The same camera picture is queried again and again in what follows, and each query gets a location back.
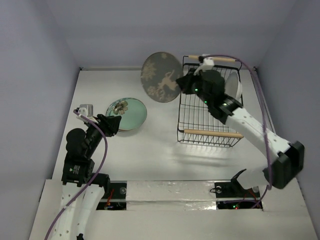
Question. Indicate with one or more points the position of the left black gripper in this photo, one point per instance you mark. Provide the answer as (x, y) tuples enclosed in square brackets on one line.
[(109, 124)]

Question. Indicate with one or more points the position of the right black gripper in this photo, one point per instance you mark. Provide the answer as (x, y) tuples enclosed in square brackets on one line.
[(188, 83)]

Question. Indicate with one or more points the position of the red teal flower plate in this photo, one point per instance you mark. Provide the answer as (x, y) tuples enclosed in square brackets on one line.
[(129, 128)]

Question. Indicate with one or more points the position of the mint green flower plate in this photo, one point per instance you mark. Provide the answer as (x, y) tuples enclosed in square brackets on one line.
[(132, 110)]

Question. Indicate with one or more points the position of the dark grey green plate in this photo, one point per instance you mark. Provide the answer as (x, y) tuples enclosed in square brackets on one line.
[(158, 76)]

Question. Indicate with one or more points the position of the white grey bowl plate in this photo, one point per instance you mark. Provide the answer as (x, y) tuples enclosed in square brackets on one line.
[(233, 86)]

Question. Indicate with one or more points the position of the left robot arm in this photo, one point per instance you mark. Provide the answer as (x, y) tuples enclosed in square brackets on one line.
[(82, 187)]

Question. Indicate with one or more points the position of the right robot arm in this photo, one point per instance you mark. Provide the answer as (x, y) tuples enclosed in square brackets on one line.
[(285, 160)]

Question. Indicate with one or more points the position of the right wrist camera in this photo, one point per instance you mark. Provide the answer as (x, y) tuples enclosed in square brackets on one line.
[(206, 63)]

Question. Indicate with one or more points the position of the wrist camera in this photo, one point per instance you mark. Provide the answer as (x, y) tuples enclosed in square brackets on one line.
[(206, 63), (86, 110)]

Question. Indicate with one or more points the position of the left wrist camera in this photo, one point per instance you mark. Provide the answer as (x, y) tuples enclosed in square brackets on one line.
[(86, 110)]

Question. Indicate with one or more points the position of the black wire dish rack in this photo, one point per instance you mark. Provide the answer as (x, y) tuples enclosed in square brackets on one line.
[(195, 125)]

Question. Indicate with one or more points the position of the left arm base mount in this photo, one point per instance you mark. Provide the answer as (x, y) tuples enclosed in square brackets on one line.
[(115, 198)]

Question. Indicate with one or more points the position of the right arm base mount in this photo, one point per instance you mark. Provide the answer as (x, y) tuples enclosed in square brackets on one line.
[(231, 195)]

